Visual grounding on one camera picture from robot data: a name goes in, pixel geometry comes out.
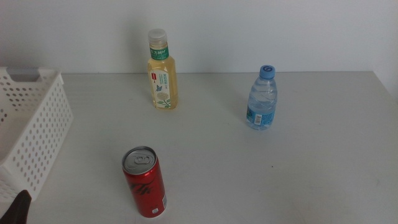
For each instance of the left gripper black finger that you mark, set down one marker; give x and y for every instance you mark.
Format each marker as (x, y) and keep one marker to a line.
(17, 210)

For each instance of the red cola can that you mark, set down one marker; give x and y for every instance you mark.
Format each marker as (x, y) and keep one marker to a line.
(146, 189)

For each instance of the yellow tea bottle green label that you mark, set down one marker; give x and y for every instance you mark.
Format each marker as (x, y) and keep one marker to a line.
(163, 77)

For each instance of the clear water bottle blue cap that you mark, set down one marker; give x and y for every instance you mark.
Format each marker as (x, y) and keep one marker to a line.
(261, 102)

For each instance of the white perforated plastic basket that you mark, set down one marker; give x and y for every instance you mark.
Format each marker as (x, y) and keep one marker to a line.
(12, 180)

